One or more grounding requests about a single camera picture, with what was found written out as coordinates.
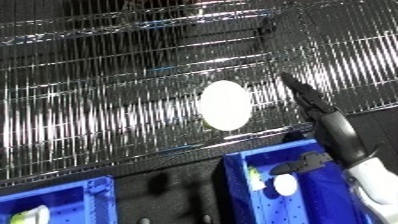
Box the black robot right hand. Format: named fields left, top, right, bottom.
left=268, top=72, right=370, bottom=176

